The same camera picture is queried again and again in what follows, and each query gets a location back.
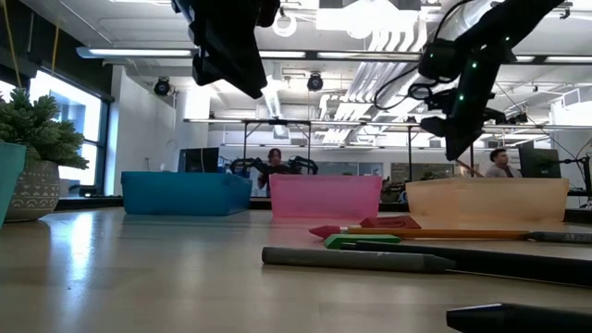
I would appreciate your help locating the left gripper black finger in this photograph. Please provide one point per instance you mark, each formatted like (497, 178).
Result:
(231, 60)

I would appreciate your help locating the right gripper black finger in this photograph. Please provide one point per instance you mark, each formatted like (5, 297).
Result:
(458, 144)

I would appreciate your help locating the red eraser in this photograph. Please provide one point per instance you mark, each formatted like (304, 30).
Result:
(390, 222)

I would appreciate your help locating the black pen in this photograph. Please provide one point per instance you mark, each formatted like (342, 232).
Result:
(509, 268)
(518, 319)

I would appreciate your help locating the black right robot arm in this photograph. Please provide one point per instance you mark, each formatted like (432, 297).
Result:
(509, 28)

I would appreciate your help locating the neighbouring rig black robot arm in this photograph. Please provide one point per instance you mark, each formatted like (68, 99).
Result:
(303, 163)
(245, 163)

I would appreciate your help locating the person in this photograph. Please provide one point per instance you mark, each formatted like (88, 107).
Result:
(499, 159)
(275, 159)

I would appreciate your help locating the black track light cluster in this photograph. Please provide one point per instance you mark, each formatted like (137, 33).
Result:
(518, 119)

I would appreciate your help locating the orange plastic bin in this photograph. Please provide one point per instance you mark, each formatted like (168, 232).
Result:
(485, 199)

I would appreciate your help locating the round black ceiling spotlight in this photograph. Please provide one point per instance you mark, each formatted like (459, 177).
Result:
(315, 83)
(162, 87)

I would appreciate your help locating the black monitor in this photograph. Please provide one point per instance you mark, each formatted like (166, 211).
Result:
(199, 160)
(538, 163)

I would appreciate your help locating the long ceiling light strip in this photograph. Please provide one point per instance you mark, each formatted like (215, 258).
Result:
(139, 53)

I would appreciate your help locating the blue plastic bin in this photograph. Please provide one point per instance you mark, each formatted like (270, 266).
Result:
(185, 194)

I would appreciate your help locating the pink plastic bin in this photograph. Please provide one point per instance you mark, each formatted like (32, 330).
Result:
(324, 196)

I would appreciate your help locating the green succulent in patterned pot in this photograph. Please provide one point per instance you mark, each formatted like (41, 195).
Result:
(37, 185)

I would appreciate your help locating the green plastic bin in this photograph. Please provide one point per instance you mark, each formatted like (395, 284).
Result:
(10, 180)

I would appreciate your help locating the black metal rig frame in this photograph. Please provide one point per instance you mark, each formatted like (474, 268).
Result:
(277, 122)

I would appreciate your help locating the window with dark frame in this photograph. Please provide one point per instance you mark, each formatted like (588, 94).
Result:
(69, 120)

